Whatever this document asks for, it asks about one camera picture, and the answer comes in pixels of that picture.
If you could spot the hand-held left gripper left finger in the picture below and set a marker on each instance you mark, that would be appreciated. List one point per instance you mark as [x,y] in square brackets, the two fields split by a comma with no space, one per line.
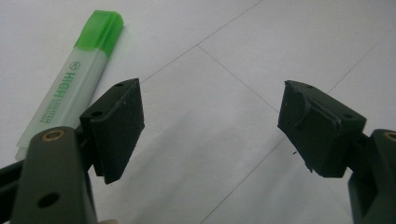
[116,130]

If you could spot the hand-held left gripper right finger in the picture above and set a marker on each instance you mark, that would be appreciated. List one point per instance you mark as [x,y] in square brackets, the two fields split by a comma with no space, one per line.
[317,130]

